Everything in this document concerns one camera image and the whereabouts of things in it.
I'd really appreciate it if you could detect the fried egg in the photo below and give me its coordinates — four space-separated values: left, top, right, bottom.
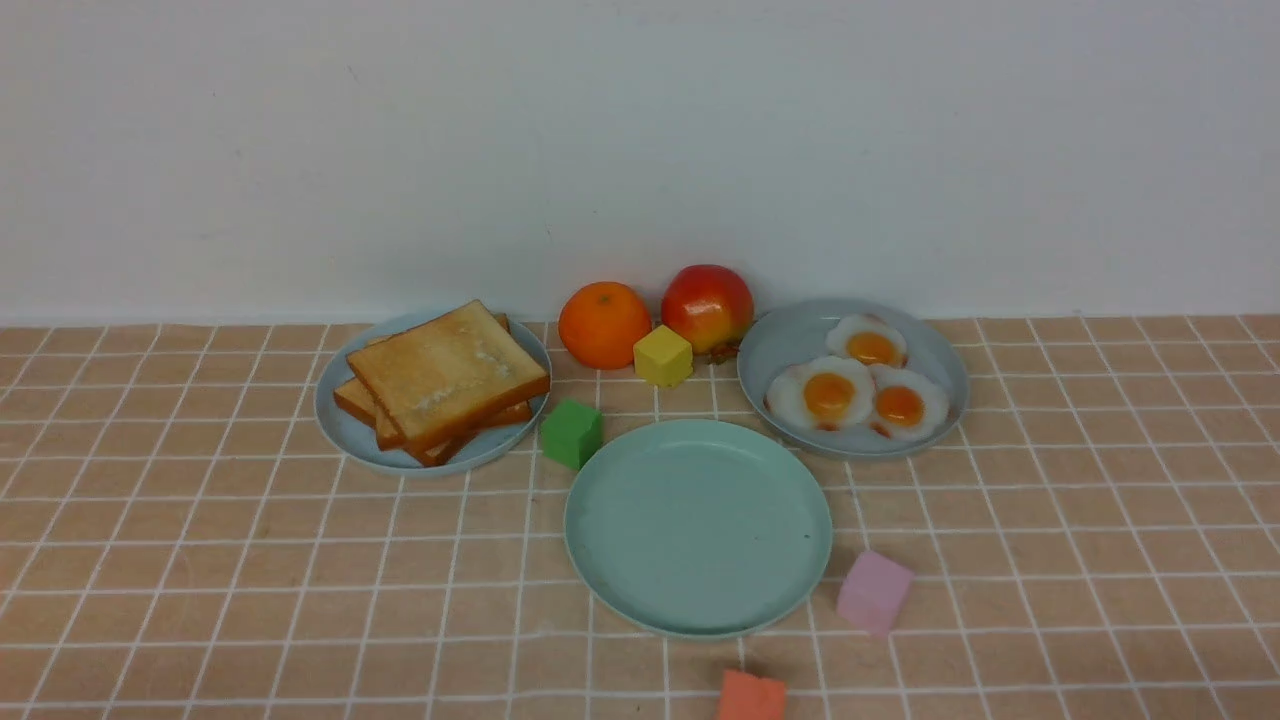
764 356 876 432
826 313 908 368
867 364 950 442

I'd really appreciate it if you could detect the toast slice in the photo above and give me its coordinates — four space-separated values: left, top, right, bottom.
374 402 532 468
347 299 550 448
333 379 532 451

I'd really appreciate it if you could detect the yellow foam cube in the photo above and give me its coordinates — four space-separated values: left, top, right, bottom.
634 325 694 388

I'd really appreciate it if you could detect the orange fruit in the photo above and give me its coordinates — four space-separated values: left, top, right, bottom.
558 281 652 372

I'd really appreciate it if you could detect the red apple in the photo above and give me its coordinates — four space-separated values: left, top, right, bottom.
660 264 755 363

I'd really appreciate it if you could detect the green foam cube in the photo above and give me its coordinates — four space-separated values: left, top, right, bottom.
540 398 604 471

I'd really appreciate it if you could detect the grey-blue egg plate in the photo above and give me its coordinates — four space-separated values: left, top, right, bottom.
739 299 972 460

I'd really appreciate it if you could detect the light blue bread plate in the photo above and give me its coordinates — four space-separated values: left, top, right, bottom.
314 311 548 478

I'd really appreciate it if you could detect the teal centre plate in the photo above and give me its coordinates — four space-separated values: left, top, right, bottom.
564 419 835 641

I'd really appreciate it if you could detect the pink foam cube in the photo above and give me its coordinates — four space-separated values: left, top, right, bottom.
836 550 915 638

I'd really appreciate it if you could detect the orange foam cube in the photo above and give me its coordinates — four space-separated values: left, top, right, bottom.
716 669 787 720

